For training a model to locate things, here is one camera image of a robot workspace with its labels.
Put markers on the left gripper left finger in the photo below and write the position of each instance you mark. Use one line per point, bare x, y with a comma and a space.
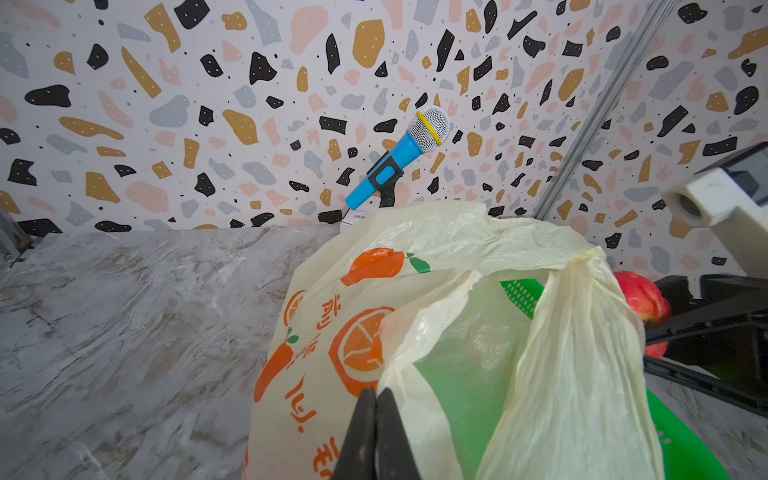
357, 456

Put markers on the blue toy microphone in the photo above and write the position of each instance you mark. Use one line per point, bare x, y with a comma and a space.
428, 130

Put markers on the red apple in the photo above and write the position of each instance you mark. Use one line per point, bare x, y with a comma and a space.
643, 297

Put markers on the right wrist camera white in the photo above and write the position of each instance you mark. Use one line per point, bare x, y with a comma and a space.
729, 197

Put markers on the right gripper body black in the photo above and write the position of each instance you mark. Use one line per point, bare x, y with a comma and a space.
717, 344

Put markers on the black microphone stand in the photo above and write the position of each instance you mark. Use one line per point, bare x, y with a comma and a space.
383, 176

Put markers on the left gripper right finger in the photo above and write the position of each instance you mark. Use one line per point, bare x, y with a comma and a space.
393, 455

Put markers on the cream plastic bag orange print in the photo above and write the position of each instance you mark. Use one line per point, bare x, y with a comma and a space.
507, 344

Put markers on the green plastic basket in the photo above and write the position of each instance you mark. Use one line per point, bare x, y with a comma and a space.
685, 455

